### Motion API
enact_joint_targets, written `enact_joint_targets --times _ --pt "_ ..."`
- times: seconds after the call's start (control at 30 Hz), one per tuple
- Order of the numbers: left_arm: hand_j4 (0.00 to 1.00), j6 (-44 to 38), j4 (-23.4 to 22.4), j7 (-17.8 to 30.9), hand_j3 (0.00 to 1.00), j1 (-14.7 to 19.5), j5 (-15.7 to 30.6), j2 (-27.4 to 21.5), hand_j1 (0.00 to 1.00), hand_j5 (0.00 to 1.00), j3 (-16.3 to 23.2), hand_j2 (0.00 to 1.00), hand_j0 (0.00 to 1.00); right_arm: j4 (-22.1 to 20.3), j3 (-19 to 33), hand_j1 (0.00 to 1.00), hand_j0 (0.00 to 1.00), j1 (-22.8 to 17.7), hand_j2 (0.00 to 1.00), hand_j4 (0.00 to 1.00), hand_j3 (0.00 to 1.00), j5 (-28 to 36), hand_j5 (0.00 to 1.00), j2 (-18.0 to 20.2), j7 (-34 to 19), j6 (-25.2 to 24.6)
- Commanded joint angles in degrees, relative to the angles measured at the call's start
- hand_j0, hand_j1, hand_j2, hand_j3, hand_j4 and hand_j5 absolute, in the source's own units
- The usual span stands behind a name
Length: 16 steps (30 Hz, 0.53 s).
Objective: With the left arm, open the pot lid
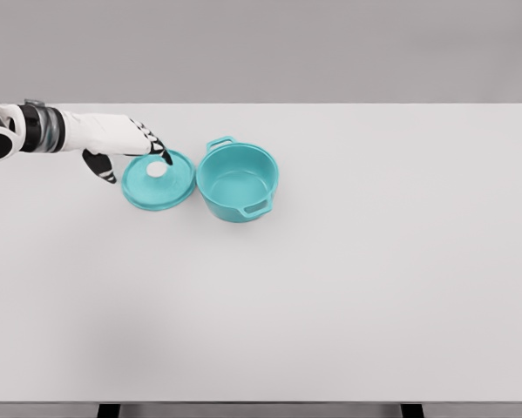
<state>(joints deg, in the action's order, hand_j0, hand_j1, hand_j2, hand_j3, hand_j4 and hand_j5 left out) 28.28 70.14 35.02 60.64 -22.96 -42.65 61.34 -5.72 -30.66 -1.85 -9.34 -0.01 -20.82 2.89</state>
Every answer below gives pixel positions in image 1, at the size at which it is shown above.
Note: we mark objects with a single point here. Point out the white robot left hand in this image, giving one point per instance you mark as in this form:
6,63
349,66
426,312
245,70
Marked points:
112,132

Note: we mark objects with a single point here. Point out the teal pot lid white knob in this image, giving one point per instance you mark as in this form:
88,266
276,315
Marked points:
164,187

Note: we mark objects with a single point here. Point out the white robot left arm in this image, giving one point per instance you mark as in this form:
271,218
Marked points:
34,128

